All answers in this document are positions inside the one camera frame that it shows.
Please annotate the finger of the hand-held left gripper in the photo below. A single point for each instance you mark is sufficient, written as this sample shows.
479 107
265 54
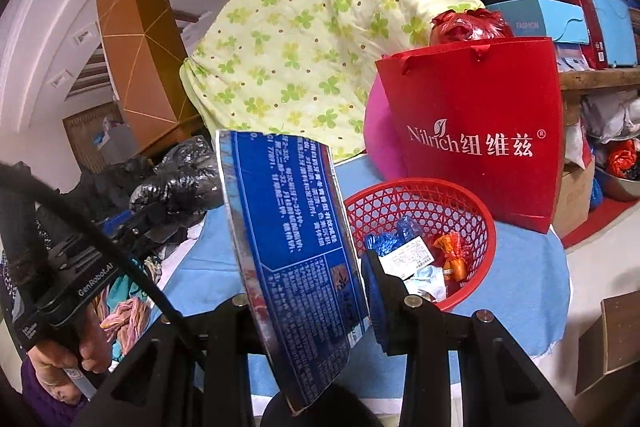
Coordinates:
135 227

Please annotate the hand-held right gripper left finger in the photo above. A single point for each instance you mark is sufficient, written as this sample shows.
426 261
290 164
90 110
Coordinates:
235 322

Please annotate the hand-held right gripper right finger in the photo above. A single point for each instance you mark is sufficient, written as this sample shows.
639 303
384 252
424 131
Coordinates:
372 302

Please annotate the white blue face mask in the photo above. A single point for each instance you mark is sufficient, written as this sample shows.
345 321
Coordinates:
425 279

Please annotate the blue foil wrapper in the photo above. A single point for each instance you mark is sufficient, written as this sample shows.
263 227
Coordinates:
385 242

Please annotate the blue carton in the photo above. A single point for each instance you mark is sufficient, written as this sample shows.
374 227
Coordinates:
295 257

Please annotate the red plastic basket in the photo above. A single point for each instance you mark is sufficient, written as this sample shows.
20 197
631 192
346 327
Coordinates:
470 207

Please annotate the person's left hand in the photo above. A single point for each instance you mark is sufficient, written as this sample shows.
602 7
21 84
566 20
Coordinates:
60 362

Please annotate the teal cloth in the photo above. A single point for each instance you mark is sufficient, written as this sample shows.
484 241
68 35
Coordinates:
120 289

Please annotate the white bed sheet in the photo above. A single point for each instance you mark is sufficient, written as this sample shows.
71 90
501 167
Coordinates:
175 264

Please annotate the pink knit cloth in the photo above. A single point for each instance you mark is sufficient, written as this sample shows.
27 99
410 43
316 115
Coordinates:
125 312

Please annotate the large shiny black plastic bag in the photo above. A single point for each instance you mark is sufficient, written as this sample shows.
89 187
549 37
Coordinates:
175 182

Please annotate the black white patterned garment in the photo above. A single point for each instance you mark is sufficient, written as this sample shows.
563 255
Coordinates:
7 279

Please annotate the grey storage box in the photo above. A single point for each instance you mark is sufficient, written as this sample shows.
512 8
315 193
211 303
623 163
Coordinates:
120 139

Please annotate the wooden lattice screen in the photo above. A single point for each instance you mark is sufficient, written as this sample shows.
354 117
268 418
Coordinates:
80 142

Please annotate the red paper bag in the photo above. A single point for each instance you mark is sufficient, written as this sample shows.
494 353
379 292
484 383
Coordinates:
475 192

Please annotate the blue blanket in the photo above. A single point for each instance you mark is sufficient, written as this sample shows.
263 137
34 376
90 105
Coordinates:
525 287

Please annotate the pink pillow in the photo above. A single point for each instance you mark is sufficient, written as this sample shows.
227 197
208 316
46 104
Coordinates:
382 142

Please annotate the orange wooden column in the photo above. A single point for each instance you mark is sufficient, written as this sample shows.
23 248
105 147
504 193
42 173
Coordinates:
135 32

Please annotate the brown cardboard box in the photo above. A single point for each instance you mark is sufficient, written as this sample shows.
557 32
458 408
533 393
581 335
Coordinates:
575 202

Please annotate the brown wooden stool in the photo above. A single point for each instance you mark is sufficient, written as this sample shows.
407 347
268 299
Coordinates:
615 337

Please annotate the red floor mat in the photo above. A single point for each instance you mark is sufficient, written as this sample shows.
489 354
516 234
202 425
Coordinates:
605 222

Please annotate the green clover quilt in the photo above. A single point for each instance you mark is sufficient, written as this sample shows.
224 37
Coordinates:
300 32

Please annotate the metal bowl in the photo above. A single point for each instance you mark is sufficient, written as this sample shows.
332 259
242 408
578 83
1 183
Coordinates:
617 189

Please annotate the orange red plastic bag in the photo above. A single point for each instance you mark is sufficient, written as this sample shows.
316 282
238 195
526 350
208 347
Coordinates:
622 159

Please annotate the white plastic bags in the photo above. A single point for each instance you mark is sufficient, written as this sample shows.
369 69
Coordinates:
610 117

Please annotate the wooden shelf board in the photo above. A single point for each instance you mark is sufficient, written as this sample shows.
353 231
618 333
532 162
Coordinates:
600 79

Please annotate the light blue cardboard box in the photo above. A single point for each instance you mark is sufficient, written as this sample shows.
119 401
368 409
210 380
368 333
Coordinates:
545 19

